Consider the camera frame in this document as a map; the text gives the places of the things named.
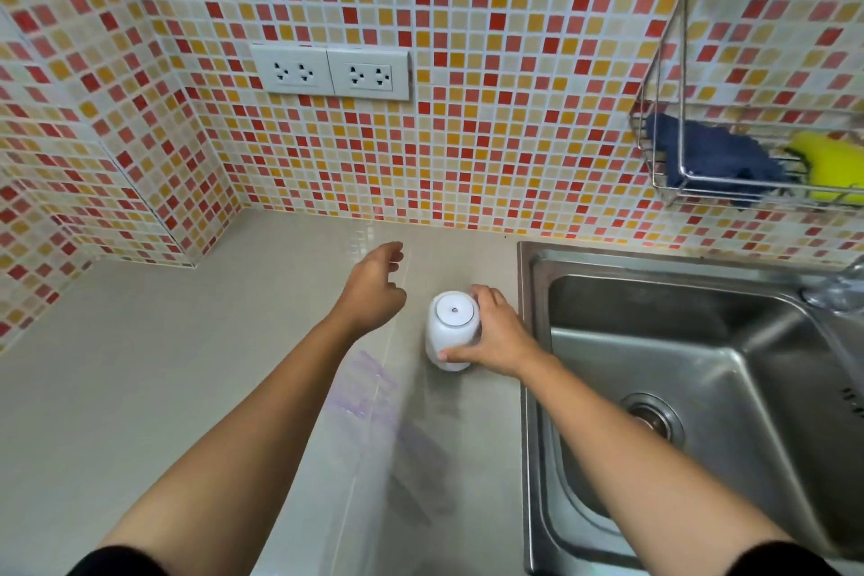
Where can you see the person's right hand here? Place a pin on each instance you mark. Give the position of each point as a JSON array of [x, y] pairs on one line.
[[496, 339]]

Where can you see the person's left hand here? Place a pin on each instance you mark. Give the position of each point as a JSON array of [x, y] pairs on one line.
[[370, 295]]

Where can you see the person's left fingers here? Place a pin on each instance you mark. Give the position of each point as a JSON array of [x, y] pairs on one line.
[[391, 256]]

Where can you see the person's right thumb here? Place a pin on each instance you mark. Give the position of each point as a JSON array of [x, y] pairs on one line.
[[460, 353]]

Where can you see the white round humidifier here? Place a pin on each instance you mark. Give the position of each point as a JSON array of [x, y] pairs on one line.
[[451, 330]]

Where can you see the person's left forearm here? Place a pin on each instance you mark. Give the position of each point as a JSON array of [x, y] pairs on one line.
[[229, 454]]

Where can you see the person's right forearm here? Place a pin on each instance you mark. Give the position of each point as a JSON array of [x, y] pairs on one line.
[[648, 481]]

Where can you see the sink drain strainer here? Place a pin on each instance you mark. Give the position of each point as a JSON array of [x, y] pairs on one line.
[[651, 417]]

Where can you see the stainless steel sink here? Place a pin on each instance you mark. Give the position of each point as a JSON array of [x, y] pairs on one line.
[[688, 407]]

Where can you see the blue cloth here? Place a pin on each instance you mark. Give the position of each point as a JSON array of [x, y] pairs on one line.
[[709, 154]]

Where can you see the chrome faucet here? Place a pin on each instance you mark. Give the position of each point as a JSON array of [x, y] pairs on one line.
[[835, 289]]

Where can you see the black right sleeve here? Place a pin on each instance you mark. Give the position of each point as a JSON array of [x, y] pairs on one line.
[[783, 559]]

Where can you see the black sleeve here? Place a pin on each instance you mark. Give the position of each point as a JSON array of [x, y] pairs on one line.
[[783, 559], [118, 562]]

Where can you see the black left sleeve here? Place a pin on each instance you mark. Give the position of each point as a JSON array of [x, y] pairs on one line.
[[118, 562]]

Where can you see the yellow sponge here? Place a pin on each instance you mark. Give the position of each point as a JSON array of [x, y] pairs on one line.
[[831, 167]]

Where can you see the white double wall socket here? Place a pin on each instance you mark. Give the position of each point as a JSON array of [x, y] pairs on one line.
[[370, 75], [291, 69]]

